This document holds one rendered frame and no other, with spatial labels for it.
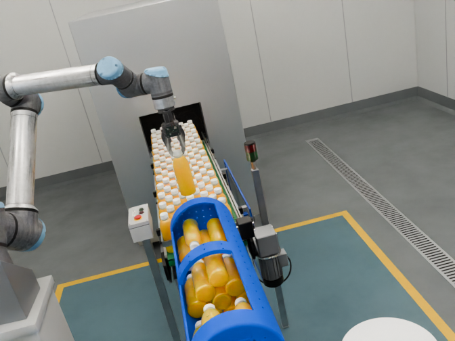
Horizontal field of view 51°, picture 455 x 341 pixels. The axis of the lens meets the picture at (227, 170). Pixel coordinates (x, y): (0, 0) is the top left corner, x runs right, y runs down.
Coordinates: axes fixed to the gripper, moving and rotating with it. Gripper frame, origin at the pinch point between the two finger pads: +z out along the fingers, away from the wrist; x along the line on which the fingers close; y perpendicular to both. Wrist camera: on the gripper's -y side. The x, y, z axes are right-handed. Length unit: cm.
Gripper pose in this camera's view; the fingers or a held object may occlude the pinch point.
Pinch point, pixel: (177, 151)
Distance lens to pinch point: 207.0
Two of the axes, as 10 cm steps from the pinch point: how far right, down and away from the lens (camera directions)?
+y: 1.4, 2.8, -9.5
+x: 9.7, -2.5, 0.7
